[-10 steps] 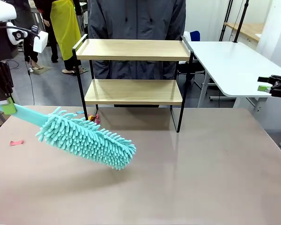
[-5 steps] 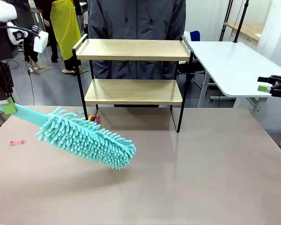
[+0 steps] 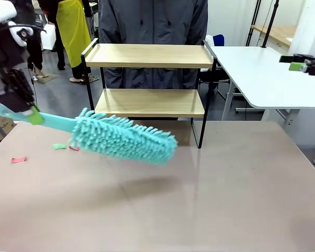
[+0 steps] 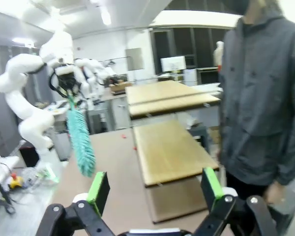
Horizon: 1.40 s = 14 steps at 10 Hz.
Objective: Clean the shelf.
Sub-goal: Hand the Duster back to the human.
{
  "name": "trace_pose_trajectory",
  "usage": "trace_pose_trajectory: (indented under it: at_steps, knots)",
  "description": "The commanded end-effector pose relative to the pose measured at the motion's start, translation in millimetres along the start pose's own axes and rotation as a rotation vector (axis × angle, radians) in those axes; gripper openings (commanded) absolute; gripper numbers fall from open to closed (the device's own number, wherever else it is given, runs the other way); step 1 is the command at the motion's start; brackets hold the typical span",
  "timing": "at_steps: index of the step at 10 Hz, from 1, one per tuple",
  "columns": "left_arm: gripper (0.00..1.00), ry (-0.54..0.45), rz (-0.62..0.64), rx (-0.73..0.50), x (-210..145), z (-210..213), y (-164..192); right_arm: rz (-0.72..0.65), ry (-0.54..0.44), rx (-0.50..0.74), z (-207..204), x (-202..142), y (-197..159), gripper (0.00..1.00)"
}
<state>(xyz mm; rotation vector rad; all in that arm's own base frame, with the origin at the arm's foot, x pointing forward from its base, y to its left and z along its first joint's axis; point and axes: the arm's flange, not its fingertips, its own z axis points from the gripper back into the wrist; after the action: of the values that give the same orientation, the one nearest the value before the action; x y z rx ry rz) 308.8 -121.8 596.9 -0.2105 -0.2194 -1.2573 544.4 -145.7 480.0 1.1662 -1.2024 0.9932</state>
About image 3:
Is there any white bag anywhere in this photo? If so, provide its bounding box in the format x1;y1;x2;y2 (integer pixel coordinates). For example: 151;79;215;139
40;23;57;51

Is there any large white table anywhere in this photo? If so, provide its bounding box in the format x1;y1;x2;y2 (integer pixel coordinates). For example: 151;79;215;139
206;46;315;129

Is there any two-tier wooden shelf black frame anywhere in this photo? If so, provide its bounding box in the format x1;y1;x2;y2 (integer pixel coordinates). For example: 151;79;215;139
81;38;218;150

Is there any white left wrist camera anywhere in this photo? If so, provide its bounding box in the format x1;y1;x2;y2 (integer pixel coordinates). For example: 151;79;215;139
7;20;35;48

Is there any cardboard box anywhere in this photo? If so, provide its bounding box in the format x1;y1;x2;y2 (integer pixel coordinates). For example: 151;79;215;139
0;110;16;138

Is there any wooden desk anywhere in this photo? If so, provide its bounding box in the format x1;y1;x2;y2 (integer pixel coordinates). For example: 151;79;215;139
250;25;297;48

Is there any green floor mat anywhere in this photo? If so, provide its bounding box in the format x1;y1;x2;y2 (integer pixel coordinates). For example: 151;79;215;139
33;72;59;85

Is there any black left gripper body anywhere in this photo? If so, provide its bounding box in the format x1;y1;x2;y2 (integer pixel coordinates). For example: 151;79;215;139
0;25;30;77

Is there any person in grey jacket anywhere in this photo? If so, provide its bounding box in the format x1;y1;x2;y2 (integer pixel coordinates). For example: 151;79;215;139
98;0;209;90

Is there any black office chair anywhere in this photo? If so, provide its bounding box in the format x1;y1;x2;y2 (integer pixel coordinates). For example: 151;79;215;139
199;67;231;100

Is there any person in yellow apron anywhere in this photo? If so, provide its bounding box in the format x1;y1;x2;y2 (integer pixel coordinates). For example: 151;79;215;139
38;0;93;86

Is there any black light stand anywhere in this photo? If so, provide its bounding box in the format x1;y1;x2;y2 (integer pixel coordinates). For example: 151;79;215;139
261;0;280;48

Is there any person in black clothes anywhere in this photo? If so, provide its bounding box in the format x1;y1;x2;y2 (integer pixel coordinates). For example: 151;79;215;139
15;0;47;79

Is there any thin black tripod stand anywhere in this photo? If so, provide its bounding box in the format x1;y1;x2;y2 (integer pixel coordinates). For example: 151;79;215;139
246;0;262;47

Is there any teal chenille duster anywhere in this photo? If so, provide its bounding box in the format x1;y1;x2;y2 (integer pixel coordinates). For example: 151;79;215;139
0;104;179;167

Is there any blue chair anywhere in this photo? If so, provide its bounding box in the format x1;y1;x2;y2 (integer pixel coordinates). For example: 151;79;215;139
212;34;225;48

